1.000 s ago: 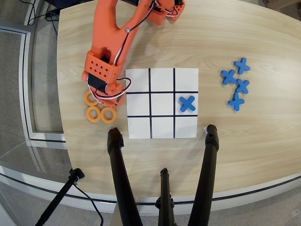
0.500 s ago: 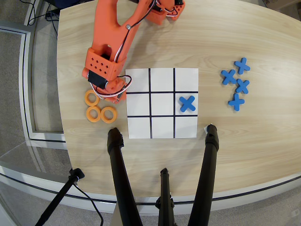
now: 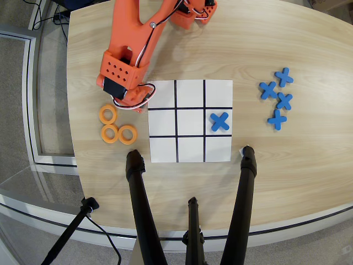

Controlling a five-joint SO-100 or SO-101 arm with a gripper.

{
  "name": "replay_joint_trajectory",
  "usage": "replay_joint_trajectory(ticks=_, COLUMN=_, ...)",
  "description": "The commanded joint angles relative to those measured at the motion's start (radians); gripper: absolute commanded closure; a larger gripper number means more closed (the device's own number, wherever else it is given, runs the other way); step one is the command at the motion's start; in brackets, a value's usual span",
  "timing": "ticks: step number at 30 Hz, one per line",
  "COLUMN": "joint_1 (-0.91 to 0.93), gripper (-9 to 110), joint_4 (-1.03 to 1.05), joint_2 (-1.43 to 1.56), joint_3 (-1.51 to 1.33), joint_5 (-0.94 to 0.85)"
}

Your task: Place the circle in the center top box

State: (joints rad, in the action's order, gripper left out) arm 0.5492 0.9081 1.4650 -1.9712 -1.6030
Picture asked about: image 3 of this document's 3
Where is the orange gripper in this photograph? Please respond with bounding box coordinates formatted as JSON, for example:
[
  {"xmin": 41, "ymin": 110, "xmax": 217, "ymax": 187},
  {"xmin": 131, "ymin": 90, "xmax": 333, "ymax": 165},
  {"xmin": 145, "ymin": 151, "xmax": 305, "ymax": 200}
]
[{"xmin": 111, "ymin": 82, "xmax": 156, "ymax": 114}]

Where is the white tic-tac-toe paper board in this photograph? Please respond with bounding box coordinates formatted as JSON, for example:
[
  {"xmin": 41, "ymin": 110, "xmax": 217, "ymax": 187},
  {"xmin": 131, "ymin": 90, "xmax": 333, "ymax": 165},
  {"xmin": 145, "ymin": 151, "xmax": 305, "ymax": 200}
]
[{"xmin": 143, "ymin": 79, "xmax": 234, "ymax": 163}]

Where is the blue foam cross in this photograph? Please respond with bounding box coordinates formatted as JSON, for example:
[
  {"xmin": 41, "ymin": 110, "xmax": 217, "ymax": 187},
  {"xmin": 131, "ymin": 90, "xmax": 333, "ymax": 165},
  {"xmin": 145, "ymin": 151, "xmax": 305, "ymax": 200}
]
[
  {"xmin": 266, "ymin": 109, "xmax": 288, "ymax": 131},
  {"xmin": 210, "ymin": 112, "xmax": 231, "ymax": 132},
  {"xmin": 275, "ymin": 92, "xmax": 293, "ymax": 110},
  {"xmin": 274, "ymin": 67, "xmax": 295, "ymax": 88},
  {"xmin": 258, "ymin": 81, "xmax": 279, "ymax": 100}
]

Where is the thick black tripod leg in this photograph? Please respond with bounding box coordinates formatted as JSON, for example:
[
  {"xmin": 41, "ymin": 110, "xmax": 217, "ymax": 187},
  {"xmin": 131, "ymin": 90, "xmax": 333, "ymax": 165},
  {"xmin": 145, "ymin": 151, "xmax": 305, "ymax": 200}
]
[
  {"xmin": 220, "ymin": 145, "xmax": 258, "ymax": 265},
  {"xmin": 125, "ymin": 149, "xmax": 168, "ymax": 265}
]

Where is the slim black stand pole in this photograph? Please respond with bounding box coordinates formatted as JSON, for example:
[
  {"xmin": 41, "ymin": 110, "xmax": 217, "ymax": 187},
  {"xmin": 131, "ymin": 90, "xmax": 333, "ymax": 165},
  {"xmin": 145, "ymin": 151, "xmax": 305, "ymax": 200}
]
[{"xmin": 40, "ymin": 197, "xmax": 100, "ymax": 265}]

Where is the orange foam ring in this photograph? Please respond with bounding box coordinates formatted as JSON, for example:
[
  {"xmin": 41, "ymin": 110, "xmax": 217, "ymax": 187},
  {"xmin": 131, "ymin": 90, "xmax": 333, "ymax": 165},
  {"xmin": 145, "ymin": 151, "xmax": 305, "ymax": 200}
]
[
  {"xmin": 98, "ymin": 105, "xmax": 118, "ymax": 125},
  {"xmin": 100, "ymin": 124, "xmax": 120, "ymax": 144},
  {"xmin": 117, "ymin": 125, "xmax": 138, "ymax": 145}
]

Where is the grey metal floor frame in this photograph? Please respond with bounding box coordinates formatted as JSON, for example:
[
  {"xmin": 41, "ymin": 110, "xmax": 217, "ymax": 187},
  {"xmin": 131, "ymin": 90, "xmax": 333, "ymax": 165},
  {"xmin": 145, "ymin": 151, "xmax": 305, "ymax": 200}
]
[{"xmin": 0, "ymin": 23, "xmax": 79, "ymax": 169}]

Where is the black floor cable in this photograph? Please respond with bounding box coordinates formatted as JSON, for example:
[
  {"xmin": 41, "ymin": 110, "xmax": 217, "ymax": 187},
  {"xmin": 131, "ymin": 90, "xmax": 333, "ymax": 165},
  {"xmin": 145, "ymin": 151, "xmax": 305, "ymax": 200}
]
[{"xmin": 29, "ymin": 0, "xmax": 69, "ymax": 47}]

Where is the black stand cable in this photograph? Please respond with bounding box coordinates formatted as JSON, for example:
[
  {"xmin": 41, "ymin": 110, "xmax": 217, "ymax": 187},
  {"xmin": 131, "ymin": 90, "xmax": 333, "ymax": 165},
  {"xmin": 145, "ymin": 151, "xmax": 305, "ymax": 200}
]
[{"xmin": 84, "ymin": 214, "xmax": 122, "ymax": 265}]

